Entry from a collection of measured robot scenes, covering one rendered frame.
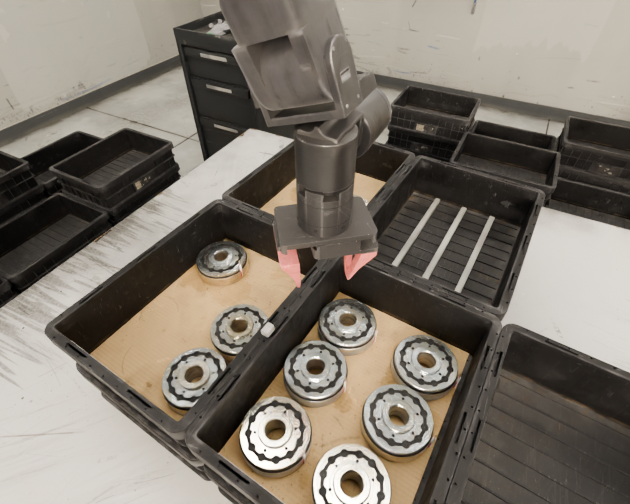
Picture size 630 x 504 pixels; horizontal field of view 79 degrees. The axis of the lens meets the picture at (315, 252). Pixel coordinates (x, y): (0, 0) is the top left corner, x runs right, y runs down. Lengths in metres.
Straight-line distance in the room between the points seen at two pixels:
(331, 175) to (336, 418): 0.41
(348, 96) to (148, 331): 0.58
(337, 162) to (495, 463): 0.50
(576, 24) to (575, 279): 2.69
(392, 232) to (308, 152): 0.60
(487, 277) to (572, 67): 2.96
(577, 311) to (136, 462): 0.98
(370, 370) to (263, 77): 0.50
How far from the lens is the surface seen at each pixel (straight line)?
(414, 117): 2.10
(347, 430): 0.63
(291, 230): 0.40
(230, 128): 2.23
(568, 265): 1.19
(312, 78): 0.31
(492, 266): 0.90
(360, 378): 0.67
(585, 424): 0.76
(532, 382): 0.75
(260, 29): 0.31
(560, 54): 3.68
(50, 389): 0.96
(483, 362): 0.63
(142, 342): 0.76
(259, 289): 0.78
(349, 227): 0.40
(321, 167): 0.34
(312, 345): 0.66
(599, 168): 2.11
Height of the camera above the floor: 1.42
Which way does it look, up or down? 45 degrees down
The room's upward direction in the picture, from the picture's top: straight up
